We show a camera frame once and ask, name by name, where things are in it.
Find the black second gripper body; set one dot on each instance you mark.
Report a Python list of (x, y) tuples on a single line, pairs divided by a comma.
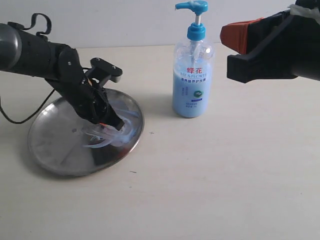
[(67, 76)]

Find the blue pump lotion bottle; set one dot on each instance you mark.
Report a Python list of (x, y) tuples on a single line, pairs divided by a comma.
[(192, 65)]

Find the black second robot arm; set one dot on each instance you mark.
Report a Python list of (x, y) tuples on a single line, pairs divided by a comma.
[(27, 54)]

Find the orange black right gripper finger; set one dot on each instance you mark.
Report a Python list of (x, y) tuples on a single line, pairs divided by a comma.
[(268, 60), (240, 36)]

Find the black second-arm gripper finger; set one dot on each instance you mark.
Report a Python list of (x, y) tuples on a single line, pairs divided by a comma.
[(110, 118)]

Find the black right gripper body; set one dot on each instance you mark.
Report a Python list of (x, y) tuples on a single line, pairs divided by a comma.
[(306, 46)]

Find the round stainless steel plate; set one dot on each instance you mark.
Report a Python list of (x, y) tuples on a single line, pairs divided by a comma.
[(55, 140)]

